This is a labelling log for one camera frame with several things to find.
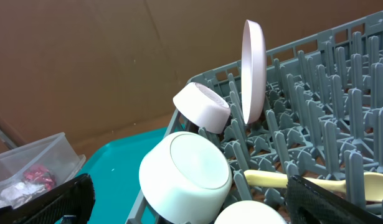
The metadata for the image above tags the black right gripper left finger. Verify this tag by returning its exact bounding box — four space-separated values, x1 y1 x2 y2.
0 174 95 224

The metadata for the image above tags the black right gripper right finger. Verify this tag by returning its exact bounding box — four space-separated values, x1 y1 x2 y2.
285 175 383 224

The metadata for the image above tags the red wrapper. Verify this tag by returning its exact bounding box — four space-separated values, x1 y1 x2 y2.
23 164 57 190

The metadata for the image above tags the white napkin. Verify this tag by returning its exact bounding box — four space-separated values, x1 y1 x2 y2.
0 182 45 208

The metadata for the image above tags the white paper cup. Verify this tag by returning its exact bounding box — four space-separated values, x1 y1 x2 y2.
214 200 287 224

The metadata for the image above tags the yellow plastic spoon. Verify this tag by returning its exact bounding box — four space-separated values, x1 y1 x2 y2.
244 170 383 202

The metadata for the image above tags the small white bowl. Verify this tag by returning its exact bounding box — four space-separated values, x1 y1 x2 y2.
139 131 232 223

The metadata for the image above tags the white bowl with rice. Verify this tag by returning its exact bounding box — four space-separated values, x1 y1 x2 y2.
173 82 230 134

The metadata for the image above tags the large white plate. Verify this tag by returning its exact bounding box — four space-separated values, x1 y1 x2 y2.
241 20 267 124

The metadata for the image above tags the teal plastic tray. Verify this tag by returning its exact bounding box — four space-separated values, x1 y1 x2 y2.
77 128 166 224

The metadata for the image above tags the clear plastic bin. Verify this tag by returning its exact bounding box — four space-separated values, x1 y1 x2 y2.
0 133 86 200

